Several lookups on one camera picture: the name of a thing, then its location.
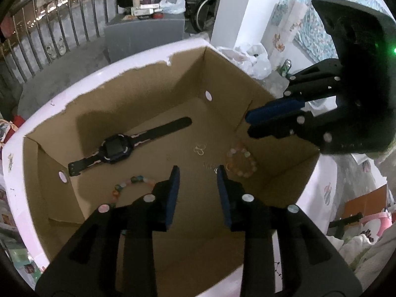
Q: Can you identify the red pink hanging garment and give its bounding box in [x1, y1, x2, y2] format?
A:
[0, 15, 15, 43]

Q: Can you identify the wheelchair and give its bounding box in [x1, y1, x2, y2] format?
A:
[184, 0, 221, 33]

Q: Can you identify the brown cardboard box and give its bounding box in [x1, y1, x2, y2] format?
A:
[23, 46, 321, 297]

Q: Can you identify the floral blue cloth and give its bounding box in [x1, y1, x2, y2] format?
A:
[272, 0, 387, 60]

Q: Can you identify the multicolour bead bracelet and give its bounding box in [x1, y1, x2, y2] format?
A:
[112, 175, 156, 208]

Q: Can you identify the metal balcony railing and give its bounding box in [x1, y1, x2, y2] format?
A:
[0, 0, 168, 87]

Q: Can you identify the small white plastic bag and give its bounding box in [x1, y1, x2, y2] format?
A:
[159, 0, 186, 15]

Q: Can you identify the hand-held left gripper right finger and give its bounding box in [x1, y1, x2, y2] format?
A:
[217, 165, 362, 297]

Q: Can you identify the grey cabinet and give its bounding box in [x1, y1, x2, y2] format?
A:
[103, 14, 187, 65]

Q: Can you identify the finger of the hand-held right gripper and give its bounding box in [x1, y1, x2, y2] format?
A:
[247, 111, 333, 146]
[245, 58, 342, 126]

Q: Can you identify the large crumpled white plastic bag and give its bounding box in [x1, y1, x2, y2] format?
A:
[217, 43, 273, 80]

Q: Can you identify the black smartwatch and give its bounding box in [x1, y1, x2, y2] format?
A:
[68, 117, 192, 177]

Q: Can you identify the pink orange bead bracelet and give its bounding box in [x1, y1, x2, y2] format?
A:
[225, 150, 258, 179]

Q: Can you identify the flat white box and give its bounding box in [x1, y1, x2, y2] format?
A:
[131, 4, 160, 16]

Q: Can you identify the brown cardboard sheet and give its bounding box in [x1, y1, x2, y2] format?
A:
[343, 185, 388, 220]

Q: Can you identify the floral paper roll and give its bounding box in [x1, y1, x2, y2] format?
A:
[261, 0, 307, 65]

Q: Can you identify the white green fluffy robe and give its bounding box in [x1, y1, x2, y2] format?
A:
[325, 220, 396, 285]

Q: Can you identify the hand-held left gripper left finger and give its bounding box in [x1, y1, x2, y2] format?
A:
[35, 165, 181, 297]

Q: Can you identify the pink round container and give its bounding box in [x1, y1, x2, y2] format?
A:
[360, 212, 394, 239]

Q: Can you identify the pink balloon print tablecloth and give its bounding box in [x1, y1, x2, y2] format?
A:
[1, 39, 338, 296]

